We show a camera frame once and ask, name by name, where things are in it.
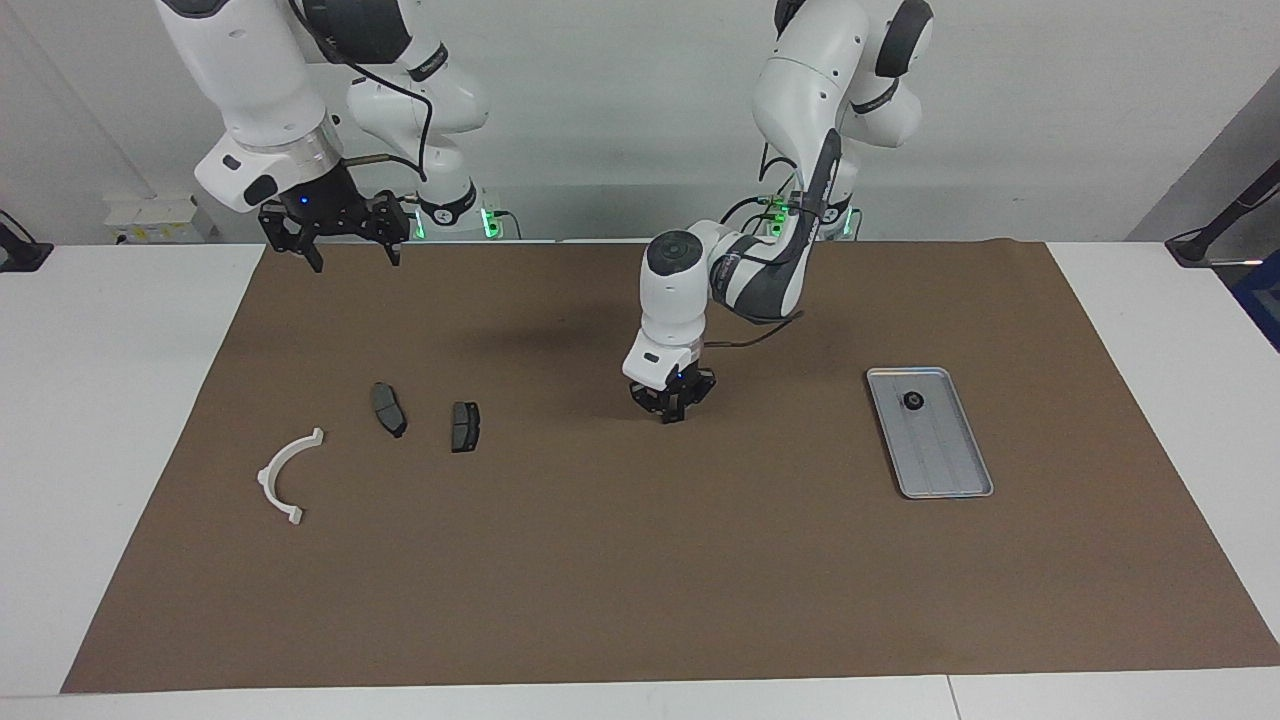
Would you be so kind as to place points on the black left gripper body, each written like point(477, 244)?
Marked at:
point(675, 388)

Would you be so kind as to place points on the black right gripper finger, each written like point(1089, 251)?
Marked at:
point(313, 256)
point(393, 252)

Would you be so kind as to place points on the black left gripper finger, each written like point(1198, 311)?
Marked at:
point(683, 407)
point(662, 412)

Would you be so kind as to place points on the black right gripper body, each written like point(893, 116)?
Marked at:
point(330, 210)

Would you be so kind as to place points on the small black round knob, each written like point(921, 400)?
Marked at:
point(912, 400)

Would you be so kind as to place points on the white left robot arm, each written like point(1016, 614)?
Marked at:
point(675, 300)

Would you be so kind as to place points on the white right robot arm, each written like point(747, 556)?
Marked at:
point(250, 80)

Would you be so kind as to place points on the silver metal tray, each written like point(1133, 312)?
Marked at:
point(930, 450)

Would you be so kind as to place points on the long dark brake pad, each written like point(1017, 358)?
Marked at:
point(388, 408)

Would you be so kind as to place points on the brown table mat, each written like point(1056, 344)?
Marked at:
point(640, 580)

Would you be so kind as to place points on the short dark brake pad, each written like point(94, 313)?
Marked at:
point(465, 427)

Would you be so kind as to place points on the blue box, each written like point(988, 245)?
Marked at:
point(1262, 300)

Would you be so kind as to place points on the white wall socket box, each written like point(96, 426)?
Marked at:
point(150, 215)

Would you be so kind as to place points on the white curved plastic bracket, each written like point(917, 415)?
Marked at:
point(266, 480)

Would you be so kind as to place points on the black camera stand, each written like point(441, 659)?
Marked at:
point(25, 257)
point(1200, 245)

